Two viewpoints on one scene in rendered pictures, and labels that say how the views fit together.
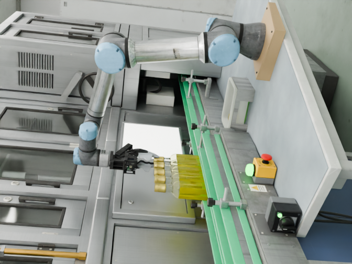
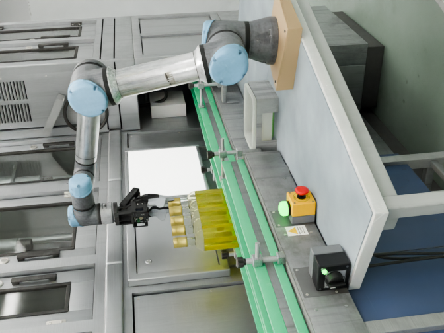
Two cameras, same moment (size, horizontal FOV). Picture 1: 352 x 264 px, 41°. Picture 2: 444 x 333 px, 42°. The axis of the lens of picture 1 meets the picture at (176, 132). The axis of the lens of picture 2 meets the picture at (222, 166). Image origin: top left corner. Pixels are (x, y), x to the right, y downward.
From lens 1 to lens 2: 0.21 m
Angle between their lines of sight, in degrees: 6
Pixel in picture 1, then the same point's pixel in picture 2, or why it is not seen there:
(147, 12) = not seen: outside the picture
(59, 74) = (36, 102)
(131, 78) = not seen: hidden behind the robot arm
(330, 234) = (390, 277)
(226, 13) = not seen: outside the picture
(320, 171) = (364, 217)
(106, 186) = (115, 245)
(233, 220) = (271, 281)
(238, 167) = (269, 204)
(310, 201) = (359, 251)
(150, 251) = (180, 322)
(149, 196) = (170, 250)
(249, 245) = (293, 313)
